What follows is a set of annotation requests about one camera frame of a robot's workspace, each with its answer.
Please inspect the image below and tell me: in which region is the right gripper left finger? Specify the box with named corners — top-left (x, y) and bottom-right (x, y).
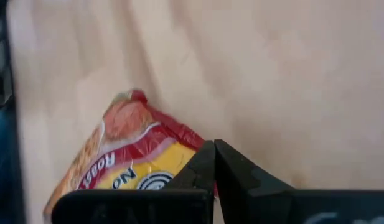
top-left (51, 139), bottom-right (216, 224)

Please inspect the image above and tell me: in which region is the red Maruchan ramen pack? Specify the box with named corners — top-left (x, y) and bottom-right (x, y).
top-left (43, 88), bottom-right (218, 224)

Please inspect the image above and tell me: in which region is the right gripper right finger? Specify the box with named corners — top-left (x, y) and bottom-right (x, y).
top-left (214, 139), bottom-right (384, 224)

